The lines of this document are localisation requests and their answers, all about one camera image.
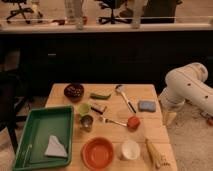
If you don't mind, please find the grey towel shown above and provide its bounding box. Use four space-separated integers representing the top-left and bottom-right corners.
45 135 68 158

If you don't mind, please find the small dark brush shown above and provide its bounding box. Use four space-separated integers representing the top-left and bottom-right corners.
90 106 107 115

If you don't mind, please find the black office chair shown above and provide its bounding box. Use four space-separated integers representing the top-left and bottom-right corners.
96 0 130 25
1 0 43 24

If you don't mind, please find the orange bowl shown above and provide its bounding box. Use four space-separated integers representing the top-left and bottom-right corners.
81 137 114 171

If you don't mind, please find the spatula with black handle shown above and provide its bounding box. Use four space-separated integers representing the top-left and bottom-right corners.
115 84 136 113

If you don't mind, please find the white cup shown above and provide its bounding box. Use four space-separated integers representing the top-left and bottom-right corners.
121 140 141 160

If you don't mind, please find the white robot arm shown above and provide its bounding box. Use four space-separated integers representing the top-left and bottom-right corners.
158 62 213 125

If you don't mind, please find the green plastic tray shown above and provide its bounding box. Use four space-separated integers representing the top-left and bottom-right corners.
13 106 74 171

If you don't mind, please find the small metal cup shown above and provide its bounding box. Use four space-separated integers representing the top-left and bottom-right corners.
80 115 93 131

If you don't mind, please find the black office chair centre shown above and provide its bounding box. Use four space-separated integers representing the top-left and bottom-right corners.
96 0 130 25

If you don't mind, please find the black chair at left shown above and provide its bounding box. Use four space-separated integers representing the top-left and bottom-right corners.
0 72 26 151

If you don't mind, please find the black office chair left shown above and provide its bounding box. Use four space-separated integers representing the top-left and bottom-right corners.
1 0 43 24

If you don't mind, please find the red tomato toy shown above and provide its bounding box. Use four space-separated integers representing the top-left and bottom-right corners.
127 116 140 130

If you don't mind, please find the blue sponge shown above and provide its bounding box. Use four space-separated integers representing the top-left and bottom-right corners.
138 100 156 112

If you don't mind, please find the dark red bowl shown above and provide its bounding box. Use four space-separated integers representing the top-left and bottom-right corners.
64 83 84 102

